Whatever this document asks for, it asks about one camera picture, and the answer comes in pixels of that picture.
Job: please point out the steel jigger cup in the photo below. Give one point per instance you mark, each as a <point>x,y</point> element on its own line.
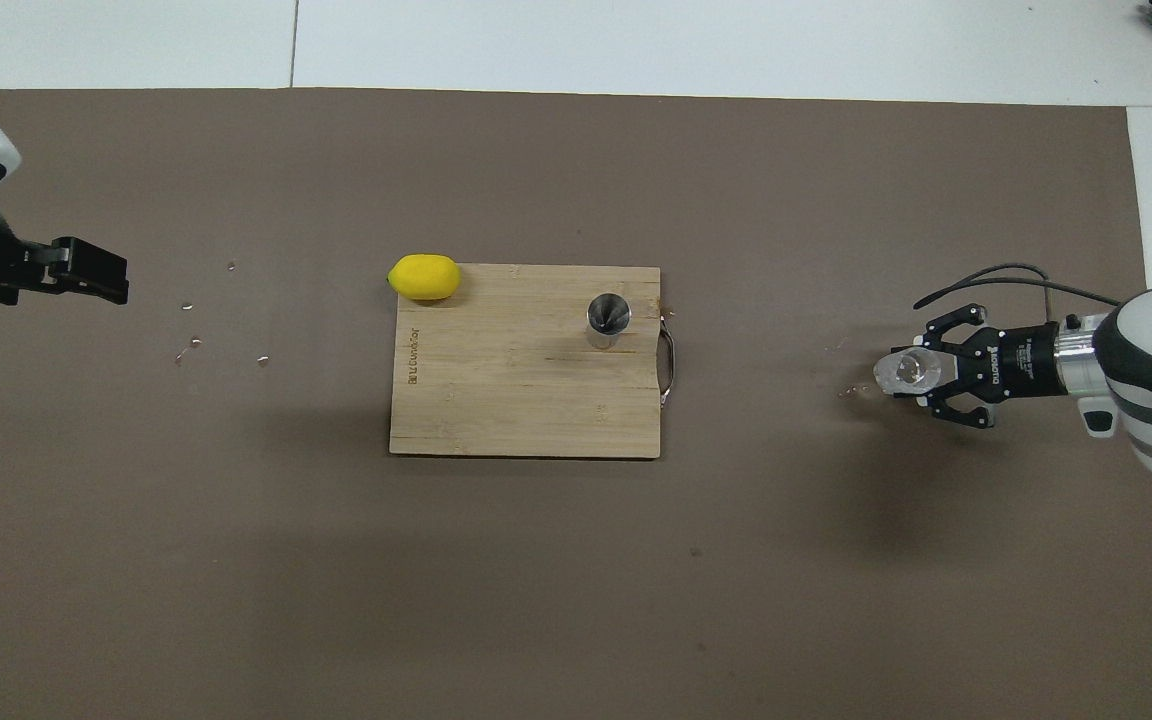
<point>608,315</point>

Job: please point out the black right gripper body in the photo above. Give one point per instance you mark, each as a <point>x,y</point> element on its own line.
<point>1021,360</point>

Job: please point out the yellow lemon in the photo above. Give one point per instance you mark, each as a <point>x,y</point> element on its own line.
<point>424,277</point>

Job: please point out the wooden cutting board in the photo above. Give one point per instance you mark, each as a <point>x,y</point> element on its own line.
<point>496,380</point>

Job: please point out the clear glass cup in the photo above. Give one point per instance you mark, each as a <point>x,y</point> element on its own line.
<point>904,372</point>

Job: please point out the brown table mat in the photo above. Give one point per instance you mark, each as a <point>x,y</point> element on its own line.
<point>536,580</point>

